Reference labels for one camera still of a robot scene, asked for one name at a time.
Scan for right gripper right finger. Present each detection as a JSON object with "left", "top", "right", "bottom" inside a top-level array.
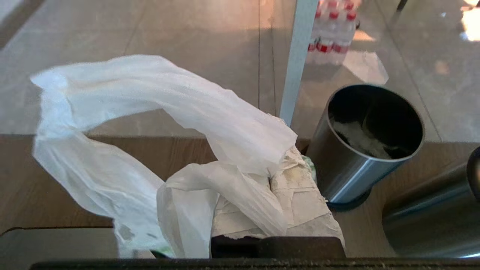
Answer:
[{"left": 261, "top": 236, "right": 346, "bottom": 259}]

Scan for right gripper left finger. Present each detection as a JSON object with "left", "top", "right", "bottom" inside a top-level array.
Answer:
[{"left": 211, "top": 235, "right": 262, "bottom": 259}]

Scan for white plastic trash bag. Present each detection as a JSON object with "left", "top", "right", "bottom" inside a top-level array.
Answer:
[{"left": 30, "top": 55, "right": 346, "bottom": 259}]

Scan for small steel trash bin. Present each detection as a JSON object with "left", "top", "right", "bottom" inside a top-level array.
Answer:
[{"left": 305, "top": 84, "right": 426, "bottom": 211}]

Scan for crumpled paper in bin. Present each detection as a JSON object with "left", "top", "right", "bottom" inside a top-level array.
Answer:
[{"left": 331, "top": 119, "right": 395, "bottom": 160}]

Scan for large steel trash bin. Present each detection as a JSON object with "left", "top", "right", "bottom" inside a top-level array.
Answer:
[{"left": 382, "top": 146, "right": 480, "bottom": 259}]

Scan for shrink-wrapped water bottle pack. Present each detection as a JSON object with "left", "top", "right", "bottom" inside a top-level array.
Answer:
[{"left": 306, "top": 0, "right": 361, "bottom": 65}]

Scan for white metal post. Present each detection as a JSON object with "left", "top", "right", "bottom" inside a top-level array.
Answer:
[{"left": 279, "top": 0, "right": 320, "bottom": 127}]

